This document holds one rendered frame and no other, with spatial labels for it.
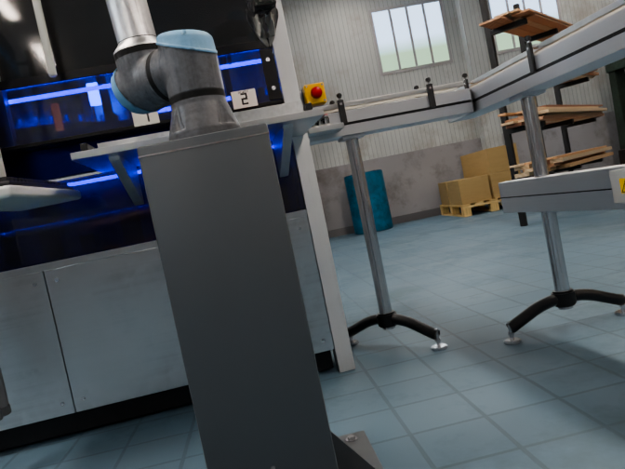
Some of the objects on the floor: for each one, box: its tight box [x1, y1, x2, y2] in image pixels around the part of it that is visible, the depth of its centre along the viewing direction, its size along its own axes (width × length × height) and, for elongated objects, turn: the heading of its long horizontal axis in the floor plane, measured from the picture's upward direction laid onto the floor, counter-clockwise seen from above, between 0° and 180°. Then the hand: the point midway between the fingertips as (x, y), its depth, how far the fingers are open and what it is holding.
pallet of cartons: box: [438, 143, 521, 217], centre depth 858 cm, size 99×139×86 cm
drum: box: [344, 169, 393, 235], centre depth 882 cm, size 60×62×91 cm
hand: (268, 43), depth 167 cm, fingers closed
